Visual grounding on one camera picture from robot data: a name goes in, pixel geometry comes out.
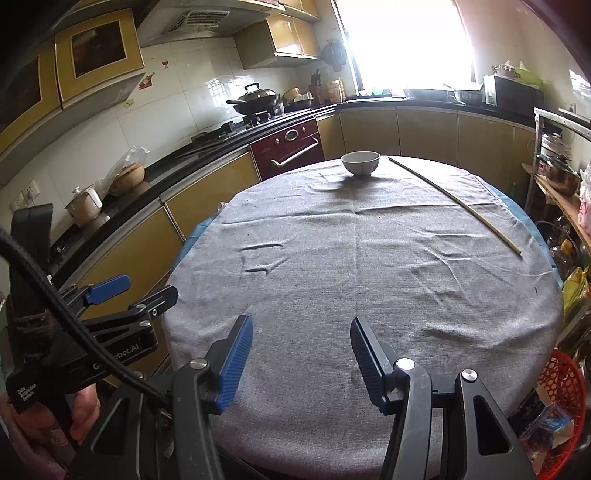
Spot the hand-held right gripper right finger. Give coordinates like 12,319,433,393
350,316,539,480

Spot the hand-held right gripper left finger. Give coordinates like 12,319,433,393
76,315,254,480

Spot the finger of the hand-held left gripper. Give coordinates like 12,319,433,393
58,274,131,308
127,285,179,324

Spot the red plastic basket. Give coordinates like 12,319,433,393
508,348,591,480

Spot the blue white toothpaste box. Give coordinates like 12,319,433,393
536,404,575,437

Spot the person's left forearm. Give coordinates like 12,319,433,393
0,401,70,480

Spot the person's left hand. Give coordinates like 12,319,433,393
69,384,102,441

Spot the grey tablecloth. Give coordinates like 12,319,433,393
161,157,564,480

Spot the brown clay pot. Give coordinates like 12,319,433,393
108,164,146,197

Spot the clear plastic bag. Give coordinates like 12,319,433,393
108,145,151,185

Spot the black kitchen countertop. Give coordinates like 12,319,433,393
46,99,539,287

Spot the long thin wooden stick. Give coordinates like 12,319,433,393
388,157,522,256

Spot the black gas stove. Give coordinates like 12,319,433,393
191,113,287,146

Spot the maroon built-in oven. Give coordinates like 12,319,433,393
249,117,324,182

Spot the white ceramic bowl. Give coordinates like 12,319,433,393
341,151,380,177

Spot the yellow green packet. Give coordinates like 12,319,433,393
563,268,591,315

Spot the black wok with lid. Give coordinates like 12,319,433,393
226,83,282,116

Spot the small pan on stove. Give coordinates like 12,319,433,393
283,88,317,112

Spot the steel pot with lid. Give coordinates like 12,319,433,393
538,154,580,197

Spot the pink plastic bag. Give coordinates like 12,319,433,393
577,164,591,222

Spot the grey range hood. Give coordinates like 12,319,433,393
139,0,284,47

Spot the metal shelf rack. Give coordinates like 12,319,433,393
533,107,591,324

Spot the dark hanging bag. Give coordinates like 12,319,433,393
321,41,347,72

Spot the black microwave oven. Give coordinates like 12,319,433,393
482,74,546,116

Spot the kitchen window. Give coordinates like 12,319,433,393
335,0,476,93

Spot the green plastic bag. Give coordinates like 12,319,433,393
512,62,543,88

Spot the black braided cable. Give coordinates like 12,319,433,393
0,226,174,411

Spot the white wall outlet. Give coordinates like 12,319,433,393
14,182,38,206

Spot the glass door yellow wall cabinet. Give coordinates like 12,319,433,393
0,7,146,160

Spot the plain yellow wall cabinet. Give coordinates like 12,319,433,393
233,0,324,70

